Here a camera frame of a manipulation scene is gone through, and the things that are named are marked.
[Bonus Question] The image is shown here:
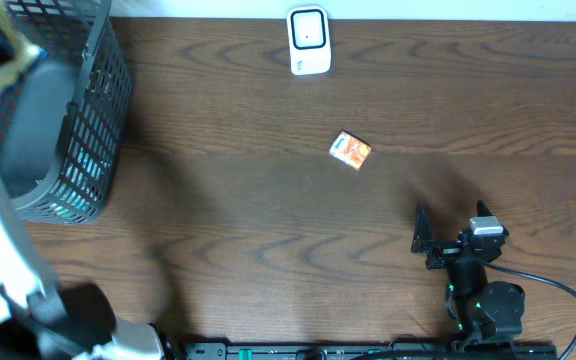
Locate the orange Kleenex tissue pack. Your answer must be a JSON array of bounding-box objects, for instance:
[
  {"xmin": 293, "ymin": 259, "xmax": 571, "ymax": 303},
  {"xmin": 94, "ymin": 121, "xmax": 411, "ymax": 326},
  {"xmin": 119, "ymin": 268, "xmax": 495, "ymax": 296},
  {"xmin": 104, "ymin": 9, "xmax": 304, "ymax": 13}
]
[{"xmin": 329, "ymin": 131, "xmax": 372, "ymax": 171}]

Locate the large white snack bag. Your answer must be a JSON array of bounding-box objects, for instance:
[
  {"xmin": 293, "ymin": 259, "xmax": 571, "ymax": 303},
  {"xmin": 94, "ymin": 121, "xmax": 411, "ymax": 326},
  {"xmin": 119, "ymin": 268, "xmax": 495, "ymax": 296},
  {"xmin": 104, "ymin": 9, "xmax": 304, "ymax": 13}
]
[{"xmin": 0, "ymin": 29, "xmax": 45, "ymax": 96}]

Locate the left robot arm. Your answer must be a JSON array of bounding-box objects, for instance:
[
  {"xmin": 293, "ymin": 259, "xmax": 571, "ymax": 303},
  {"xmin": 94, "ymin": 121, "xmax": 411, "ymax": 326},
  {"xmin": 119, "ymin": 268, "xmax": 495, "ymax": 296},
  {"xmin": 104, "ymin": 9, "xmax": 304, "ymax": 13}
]
[{"xmin": 0, "ymin": 1, "xmax": 166, "ymax": 359}]

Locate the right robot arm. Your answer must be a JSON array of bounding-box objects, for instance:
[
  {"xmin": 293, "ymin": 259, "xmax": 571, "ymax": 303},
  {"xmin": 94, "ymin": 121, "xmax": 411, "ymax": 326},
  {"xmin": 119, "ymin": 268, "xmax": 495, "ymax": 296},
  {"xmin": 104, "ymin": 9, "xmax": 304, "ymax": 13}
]
[{"xmin": 411, "ymin": 200, "xmax": 525, "ymax": 352}]

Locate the white barcode scanner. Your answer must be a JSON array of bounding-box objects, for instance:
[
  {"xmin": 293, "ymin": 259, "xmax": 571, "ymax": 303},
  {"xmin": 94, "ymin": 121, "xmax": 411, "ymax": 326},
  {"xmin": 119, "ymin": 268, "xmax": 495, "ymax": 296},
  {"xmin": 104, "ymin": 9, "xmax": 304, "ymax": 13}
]
[{"xmin": 286, "ymin": 6, "xmax": 332, "ymax": 76}]

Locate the dark grey mesh basket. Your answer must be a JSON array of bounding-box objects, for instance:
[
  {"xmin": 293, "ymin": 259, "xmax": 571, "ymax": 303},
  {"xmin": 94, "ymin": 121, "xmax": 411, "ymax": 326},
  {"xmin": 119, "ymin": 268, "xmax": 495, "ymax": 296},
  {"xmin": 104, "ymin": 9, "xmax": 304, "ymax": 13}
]
[{"xmin": 0, "ymin": 0, "xmax": 133, "ymax": 224}]

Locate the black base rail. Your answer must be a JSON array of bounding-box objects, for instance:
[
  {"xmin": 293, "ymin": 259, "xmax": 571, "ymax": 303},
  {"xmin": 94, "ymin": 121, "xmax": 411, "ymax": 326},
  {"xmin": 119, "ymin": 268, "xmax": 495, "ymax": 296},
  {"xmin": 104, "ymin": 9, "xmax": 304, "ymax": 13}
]
[{"xmin": 183, "ymin": 338, "xmax": 557, "ymax": 360}]

